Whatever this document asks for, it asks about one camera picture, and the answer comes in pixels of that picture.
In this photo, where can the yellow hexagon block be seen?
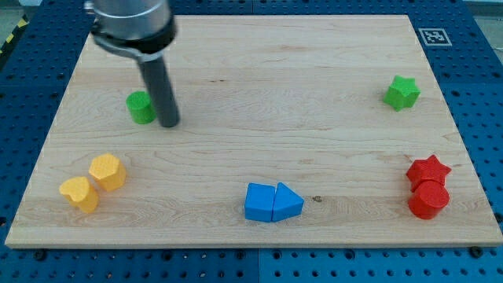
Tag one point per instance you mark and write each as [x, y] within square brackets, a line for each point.
[108, 172]

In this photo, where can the blue triangle block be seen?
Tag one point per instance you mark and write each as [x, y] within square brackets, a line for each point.
[287, 203]

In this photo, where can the white fiducial marker tag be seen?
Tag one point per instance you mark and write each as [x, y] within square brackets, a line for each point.
[434, 37]

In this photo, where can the blue cube block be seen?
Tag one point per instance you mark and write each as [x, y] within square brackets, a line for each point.
[259, 202]

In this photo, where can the red cylinder block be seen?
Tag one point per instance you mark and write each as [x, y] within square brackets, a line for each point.
[428, 200]

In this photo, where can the wooden board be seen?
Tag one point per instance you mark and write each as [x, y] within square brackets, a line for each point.
[263, 99]

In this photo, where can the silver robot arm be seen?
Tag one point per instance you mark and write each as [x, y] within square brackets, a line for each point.
[137, 29]

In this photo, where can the green star block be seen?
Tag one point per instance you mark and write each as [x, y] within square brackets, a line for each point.
[402, 93]

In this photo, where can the yellow heart block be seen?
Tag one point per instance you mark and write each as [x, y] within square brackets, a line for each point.
[80, 193]

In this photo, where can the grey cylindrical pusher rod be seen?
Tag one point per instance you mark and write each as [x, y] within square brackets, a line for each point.
[158, 85]

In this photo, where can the red star block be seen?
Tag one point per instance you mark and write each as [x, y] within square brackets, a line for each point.
[430, 169]

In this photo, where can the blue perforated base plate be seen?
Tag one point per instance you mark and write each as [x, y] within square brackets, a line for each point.
[40, 65]

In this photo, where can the green cylinder block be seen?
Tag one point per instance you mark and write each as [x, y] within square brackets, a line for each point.
[140, 107]

